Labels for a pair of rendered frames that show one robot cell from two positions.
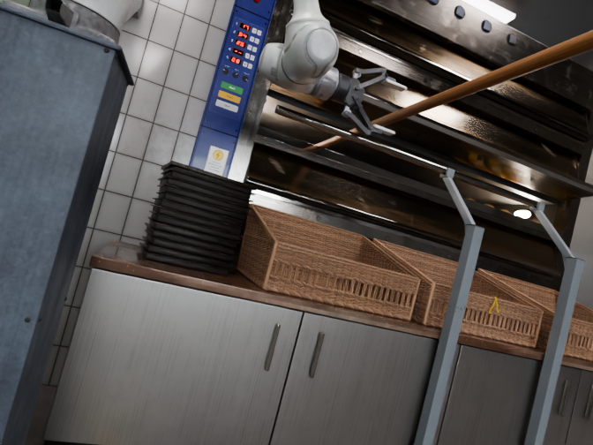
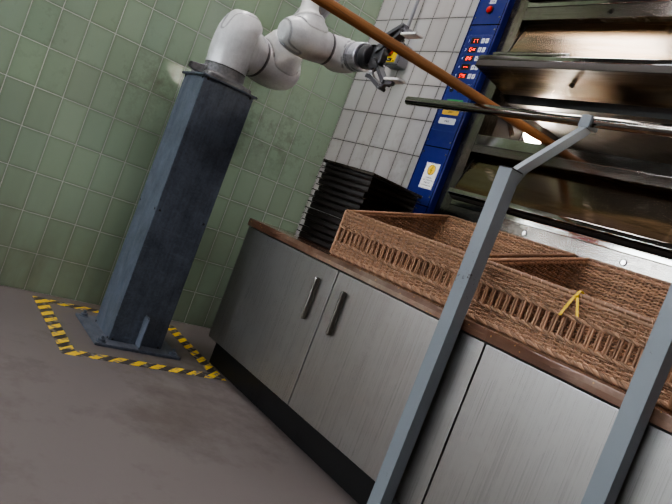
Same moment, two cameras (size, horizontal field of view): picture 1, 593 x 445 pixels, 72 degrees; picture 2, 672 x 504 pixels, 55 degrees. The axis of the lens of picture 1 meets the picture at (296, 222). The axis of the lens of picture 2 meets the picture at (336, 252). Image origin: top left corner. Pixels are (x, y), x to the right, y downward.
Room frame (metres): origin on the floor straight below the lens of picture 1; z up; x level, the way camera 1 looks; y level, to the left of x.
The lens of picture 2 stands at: (0.55, -1.94, 0.70)
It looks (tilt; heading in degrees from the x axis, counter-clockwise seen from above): 3 degrees down; 70
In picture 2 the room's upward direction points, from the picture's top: 21 degrees clockwise
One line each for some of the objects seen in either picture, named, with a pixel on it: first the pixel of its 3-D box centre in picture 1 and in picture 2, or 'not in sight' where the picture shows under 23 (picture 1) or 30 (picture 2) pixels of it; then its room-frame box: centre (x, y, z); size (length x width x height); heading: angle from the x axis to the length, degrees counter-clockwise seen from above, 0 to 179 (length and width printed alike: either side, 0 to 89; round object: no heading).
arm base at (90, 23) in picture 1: (71, 28); (217, 74); (0.77, 0.51, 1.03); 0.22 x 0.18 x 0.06; 16
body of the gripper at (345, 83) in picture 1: (348, 91); (375, 57); (1.13, -0.05, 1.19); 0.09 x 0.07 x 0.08; 107
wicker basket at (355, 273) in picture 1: (323, 256); (448, 253); (1.56, -0.13, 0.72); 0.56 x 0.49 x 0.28; 110
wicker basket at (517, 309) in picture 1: (447, 289); (619, 316); (1.75, -0.69, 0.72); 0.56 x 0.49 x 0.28; 110
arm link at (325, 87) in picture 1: (324, 82); (360, 56); (1.11, 0.03, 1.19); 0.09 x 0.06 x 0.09; 17
